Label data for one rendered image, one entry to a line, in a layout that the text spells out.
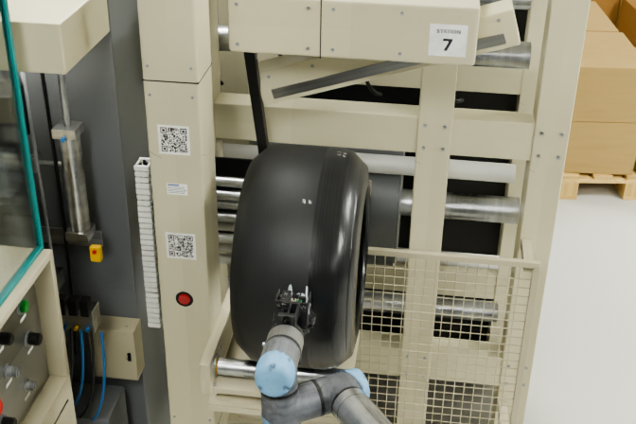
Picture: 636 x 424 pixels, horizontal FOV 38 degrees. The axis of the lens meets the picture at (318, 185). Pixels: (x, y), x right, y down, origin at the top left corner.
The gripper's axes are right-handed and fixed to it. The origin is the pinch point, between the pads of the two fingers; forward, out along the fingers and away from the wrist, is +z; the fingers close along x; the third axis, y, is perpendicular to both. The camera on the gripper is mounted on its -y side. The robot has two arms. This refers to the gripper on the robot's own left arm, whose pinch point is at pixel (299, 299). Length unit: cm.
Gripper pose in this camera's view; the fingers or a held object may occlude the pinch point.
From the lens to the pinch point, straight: 208.7
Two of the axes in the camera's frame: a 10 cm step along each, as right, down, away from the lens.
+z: 1.3, -3.8, 9.2
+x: -9.9, -0.9, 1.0
